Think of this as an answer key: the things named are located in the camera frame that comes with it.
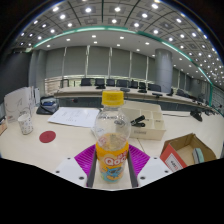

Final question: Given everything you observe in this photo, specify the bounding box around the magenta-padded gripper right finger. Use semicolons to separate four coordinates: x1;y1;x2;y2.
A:
127;143;173;188

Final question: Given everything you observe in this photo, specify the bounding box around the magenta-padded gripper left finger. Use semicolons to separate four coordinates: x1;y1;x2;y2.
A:
53;143;98;188

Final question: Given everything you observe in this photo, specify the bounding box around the yellow-capped clear drink bottle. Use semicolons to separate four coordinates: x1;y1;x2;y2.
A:
93;89;132;184

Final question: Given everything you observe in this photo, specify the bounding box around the white desk organizer tray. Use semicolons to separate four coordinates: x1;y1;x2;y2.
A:
120;99;167;141

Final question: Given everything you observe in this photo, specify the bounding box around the open red-sided cardboard box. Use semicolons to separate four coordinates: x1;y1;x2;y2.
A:
159;132;218;173

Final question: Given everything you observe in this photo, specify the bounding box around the black binder clip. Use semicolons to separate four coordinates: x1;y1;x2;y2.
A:
130;114;147;128

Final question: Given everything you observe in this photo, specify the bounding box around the flat round red coaster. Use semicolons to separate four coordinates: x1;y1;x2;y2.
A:
38;130;57;144

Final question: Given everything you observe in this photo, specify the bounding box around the printed white paper sheet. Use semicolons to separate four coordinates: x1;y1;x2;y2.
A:
47;106;100;129

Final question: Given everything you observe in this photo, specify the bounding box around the black conference microphone unit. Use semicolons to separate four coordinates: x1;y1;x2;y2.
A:
35;96;60;116

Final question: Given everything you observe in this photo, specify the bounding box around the long curved conference desk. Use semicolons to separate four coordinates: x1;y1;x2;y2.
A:
53;85;214;113

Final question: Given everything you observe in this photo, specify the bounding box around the black desk microphone base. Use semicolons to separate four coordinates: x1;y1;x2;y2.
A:
189;108;204;122

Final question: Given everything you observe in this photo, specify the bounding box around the row of black office chairs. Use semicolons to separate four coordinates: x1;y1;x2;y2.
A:
79;77;188;98

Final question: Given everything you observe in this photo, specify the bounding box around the brown paper envelope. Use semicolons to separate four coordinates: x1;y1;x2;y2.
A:
0;117;8;136

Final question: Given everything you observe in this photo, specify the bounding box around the group of ceiling lights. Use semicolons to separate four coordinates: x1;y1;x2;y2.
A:
18;0;224;84

